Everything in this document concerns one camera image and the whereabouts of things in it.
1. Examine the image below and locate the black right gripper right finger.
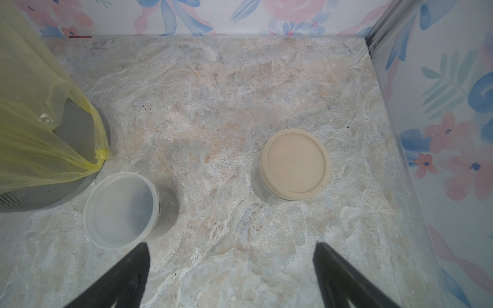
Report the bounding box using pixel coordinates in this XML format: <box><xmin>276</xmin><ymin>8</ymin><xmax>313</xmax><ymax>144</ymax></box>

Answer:
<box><xmin>313</xmin><ymin>243</ymin><xmax>399</xmax><ymax>308</ymax></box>

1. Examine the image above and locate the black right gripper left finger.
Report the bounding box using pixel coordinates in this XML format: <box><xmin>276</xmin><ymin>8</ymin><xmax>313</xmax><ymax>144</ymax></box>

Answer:
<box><xmin>66</xmin><ymin>242</ymin><xmax>150</xmax><ymax>308</ymax></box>

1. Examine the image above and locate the beige round jar lid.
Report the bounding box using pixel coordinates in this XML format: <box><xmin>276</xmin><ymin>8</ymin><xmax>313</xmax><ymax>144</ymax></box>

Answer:
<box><xmin>258</xmin><ymin>128</ymin><xmax>331</xmax><ymax>201</ymax></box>

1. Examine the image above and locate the translucent plastic container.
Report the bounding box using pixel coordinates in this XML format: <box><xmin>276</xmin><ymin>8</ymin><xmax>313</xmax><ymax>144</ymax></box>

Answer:
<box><xmin>83</xmin><ymin>172</ymin><xmax>160</xmax><ymax>250</ymax></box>

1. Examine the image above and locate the grey mesh trash bin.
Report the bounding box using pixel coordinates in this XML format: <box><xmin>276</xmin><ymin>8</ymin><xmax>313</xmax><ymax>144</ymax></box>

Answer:
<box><xmin>1</xmin><ymin>100</ymin><xmax>110</xmax><ymax>213</ymax></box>

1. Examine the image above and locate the yellow plastic bin liner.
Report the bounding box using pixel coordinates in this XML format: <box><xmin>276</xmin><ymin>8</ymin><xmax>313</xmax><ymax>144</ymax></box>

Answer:
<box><xmin>0</xmin><ymin>0</ymin><xmax>110</xmax><ymax>195</ymax></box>

